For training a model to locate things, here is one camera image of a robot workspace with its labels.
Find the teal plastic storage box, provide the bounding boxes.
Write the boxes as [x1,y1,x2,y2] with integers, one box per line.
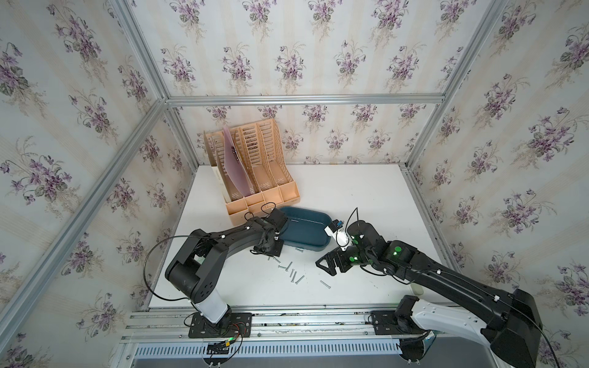
[279,206,332,251]

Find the aluminium front rail frame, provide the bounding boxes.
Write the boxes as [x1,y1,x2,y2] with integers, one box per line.
[107,304,521,368]

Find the aluminium cage frame bars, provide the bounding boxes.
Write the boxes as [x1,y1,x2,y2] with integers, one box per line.
[1,1,506,351]

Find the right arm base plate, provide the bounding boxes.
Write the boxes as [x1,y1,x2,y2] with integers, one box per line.
[368,310,431,337]

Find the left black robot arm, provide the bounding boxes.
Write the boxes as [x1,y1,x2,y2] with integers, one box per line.
[164,208,288,327]

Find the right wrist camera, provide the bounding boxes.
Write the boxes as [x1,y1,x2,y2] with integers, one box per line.
[325,219,346,247]

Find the peach plastic file organizer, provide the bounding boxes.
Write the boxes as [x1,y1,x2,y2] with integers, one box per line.
[205,118,300,225]

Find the purple translucent folder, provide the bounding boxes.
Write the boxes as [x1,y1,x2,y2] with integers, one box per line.
[222,125,252,197]

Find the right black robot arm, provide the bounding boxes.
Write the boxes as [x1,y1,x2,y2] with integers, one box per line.
[315,220,550,367]

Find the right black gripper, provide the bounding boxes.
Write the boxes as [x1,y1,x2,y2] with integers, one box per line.
[312,241,375,277]

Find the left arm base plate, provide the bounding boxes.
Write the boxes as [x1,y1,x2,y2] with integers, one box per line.
[188,312,253,339]

